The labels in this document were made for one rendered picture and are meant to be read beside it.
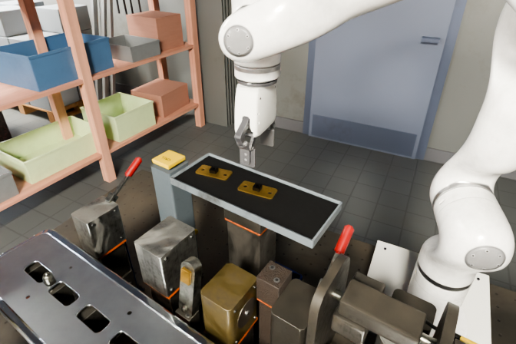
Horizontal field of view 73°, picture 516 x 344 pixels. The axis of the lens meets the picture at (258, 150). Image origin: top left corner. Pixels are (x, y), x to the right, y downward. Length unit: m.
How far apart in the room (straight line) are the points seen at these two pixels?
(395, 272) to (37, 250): 0.96
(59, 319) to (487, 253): 0.80
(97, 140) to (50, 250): 1.95
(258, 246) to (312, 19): 0.50
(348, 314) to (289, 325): 0.13
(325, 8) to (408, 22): 2.54
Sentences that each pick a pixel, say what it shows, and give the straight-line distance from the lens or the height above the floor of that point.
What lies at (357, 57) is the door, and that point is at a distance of 3.18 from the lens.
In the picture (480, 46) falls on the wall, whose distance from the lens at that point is 3.14.
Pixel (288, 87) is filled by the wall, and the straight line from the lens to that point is 3.51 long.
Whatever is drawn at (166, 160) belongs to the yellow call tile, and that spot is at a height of 1.16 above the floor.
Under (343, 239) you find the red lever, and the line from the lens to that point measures 0.71.
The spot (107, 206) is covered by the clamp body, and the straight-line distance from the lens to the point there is 0.97.
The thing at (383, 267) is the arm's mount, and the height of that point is 0.79.
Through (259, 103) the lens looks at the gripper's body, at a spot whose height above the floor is 1.38.
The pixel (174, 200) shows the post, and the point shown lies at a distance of 0.95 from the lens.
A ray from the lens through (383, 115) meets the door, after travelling 3.29.
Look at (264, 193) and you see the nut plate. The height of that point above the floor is 1.16.
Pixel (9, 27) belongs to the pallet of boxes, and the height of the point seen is 0.95.
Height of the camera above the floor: 1.62
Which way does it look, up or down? 30 degrees down
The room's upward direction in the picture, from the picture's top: straight up
